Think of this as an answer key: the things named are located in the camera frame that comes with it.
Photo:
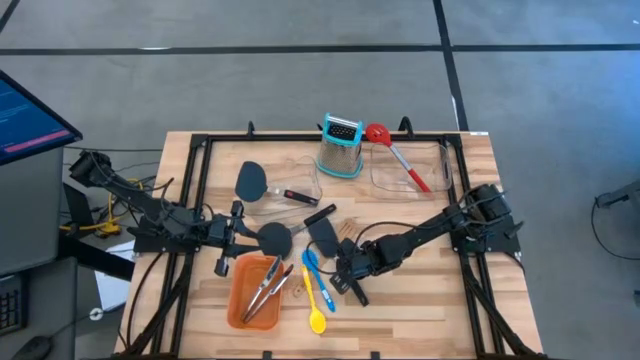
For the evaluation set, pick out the white paper sheet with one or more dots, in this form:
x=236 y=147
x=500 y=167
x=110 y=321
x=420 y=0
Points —
x=112 y=285

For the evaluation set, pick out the clear plastic bin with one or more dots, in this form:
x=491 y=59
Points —
x=300 y=175
x=430 y=165

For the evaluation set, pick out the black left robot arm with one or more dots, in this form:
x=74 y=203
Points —
x=150 y=210

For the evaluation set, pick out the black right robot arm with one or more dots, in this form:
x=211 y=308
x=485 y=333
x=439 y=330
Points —
x=425 y=232

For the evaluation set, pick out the wooden slotted spatula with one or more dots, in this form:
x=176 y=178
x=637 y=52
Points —
x=348 y=230

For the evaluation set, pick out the black computer mouse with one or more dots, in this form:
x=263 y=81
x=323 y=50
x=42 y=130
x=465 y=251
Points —
x=32 y=348

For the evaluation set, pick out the orange plastic bin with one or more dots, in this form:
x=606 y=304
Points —
x=240 y=310

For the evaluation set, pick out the red slotted spoon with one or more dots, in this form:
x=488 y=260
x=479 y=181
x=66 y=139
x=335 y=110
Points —
x=377 y=134

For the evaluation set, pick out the teal steel box grater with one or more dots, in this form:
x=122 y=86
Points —
x=340 y=150

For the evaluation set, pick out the grey computer desk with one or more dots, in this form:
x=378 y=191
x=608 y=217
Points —
x=30 y=215

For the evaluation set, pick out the black desk leg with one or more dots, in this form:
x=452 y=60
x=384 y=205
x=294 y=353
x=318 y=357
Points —
x=95 y=260

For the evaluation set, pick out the blue-screen monitor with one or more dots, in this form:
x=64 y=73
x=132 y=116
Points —
x=25 y=120

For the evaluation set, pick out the blue silicone spoon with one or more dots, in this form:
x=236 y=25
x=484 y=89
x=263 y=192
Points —
x=310 y=260

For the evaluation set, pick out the black spatula with steel shaft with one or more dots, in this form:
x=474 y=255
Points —
x=277 y=240

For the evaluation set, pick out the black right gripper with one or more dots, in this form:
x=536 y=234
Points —
x=357 y=260

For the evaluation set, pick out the yellow silicone spoon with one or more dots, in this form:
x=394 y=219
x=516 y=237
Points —
x=316 y=322

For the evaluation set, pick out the black metal table frame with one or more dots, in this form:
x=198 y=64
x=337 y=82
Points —
x=300 y=137

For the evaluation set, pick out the black keyboard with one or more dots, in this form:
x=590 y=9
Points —
x=10 y=310

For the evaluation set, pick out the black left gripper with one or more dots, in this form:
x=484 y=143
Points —
x=225 y=235

